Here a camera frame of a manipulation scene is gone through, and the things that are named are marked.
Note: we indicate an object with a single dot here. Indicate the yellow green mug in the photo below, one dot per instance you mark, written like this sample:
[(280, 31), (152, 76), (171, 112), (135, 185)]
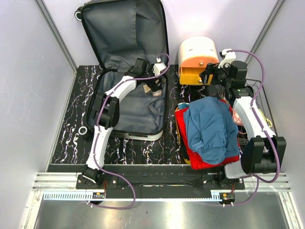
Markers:
[(268, 121)]

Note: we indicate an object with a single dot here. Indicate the red cloth garment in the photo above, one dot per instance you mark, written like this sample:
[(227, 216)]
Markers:
[(196, 160)]

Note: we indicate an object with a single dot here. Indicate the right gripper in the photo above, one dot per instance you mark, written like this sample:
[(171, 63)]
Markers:
[(211, 69)]

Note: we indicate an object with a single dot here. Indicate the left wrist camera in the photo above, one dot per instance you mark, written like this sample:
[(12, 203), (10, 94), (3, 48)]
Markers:
[(158, 67)]

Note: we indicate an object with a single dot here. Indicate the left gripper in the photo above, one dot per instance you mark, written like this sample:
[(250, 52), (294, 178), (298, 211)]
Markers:
[(154, 86)]

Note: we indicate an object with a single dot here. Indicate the black wire dish rack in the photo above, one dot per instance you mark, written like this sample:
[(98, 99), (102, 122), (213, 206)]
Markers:
[(249, 88)]

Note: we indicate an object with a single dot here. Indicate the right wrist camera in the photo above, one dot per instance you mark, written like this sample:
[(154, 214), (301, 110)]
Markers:
[(228, 56)]

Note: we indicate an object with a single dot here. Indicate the teal cream cartoon towel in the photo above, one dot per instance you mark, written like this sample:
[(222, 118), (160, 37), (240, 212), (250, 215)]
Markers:
[(182, 106)]

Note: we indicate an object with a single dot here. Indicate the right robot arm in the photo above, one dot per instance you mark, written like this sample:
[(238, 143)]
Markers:
[(265, 150)]

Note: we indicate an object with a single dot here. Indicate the round cosmetic jar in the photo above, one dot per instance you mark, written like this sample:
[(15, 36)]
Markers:
[(157, 93)]

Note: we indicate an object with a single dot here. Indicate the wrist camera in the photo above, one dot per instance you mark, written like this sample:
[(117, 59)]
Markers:
[(158, 67), (228, 56)]

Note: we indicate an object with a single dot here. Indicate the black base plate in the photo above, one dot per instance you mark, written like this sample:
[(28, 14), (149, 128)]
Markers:
[(156, 183)]

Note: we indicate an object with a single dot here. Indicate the black marble mat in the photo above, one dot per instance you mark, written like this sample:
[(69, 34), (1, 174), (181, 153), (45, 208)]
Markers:
[(72, 149)]

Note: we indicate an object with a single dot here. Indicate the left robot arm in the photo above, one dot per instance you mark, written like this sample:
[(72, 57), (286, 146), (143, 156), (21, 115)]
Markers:
[(107, 112)]

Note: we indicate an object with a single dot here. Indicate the beige cosmetic bottle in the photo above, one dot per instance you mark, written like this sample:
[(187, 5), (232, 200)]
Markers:
[(146, 88)]

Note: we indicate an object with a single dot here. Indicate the white black space suitcase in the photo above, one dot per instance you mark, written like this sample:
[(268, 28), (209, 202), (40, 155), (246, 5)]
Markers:
[(120, 32)]

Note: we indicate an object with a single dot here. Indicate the blue cloth garment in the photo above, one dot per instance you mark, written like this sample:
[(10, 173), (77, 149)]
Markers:
[(210, 130)]

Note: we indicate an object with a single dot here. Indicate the white orange drawer cabinet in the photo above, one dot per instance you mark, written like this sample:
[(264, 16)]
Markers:
[(193, 56)]

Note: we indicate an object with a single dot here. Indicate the pink patterned mug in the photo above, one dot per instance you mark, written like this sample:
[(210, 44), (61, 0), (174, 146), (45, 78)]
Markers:
[(236, 118)]

